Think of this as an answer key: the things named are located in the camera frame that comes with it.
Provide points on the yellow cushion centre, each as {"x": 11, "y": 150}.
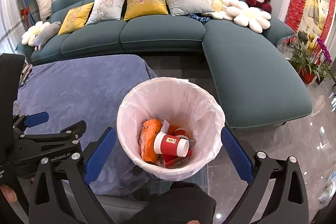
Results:
{"x": 137, "y": 8}

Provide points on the blue patterned cloth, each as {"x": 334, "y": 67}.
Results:
{"x": 202, "y": 19}

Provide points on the white flower pillow left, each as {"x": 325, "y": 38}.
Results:
{"x": 28, "y": 38}

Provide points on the white long plush toy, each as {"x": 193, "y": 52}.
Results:
{"x": 45, "y": 9}

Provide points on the red envelope packet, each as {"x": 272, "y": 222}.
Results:
{"x": 169, "y": 160}

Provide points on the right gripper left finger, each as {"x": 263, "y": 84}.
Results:
{"x": 96, "y": 154}

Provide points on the white lined trash bin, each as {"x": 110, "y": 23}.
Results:
{"x": 183, "y": 104}

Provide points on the potted plants with orchids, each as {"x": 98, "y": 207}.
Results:
{"x": 311, "y": 58}

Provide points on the yellow cushion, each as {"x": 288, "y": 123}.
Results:
{"x": 137, "y": 8}
{"x": 75, "y": 19}

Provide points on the yellow cushion left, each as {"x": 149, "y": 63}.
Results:
{"x": 75, "y": 19}

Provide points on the orange plastic bag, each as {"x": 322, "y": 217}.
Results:
{"x": 149, "y": 131}

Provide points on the light grey cushion right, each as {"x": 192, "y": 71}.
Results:
{"x": 184, "y": 7}

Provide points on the teal sectional sofa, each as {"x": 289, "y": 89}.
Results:
{"x": 255, "y": 83}

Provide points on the dark sleeve forearm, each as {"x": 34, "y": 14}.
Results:
{"x": 183, "y": 202}

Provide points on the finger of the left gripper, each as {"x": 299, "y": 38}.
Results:
{"x": 36, "y": 119}

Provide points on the white paper sheet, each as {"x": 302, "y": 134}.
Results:
{"x": 165, "y": 127}

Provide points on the chair with items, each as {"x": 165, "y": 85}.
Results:
{"x": 25, "y": 74}

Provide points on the grey plush toy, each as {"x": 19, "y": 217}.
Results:
{"x": 48, "y": 31}

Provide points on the light grey cushion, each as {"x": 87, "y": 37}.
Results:
{"x": 184, "y": 7}
{"x": 104, "y": 10}

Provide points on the blue-grey table cloth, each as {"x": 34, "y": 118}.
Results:
{"x": 91, "y": 89}

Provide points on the right hand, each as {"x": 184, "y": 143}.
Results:
{"x": 193, "y": 222}

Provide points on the white flower pillow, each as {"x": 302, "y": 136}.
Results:
{"x": 28, "y": 38}
{"x": 254, "y": 18}
{"x": 220, "y": 7}

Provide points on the red paper cup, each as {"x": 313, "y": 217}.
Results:
{"x": 181, "y": 133}
{"x": 165, "y": 144}

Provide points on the left hand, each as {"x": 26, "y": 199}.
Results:
{"x": 26, "y": 186}

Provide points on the light grey cushion left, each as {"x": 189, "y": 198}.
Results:
{"x": 104, "y": 10}

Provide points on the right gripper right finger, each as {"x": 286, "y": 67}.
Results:
{"x": 238, "y": 156}

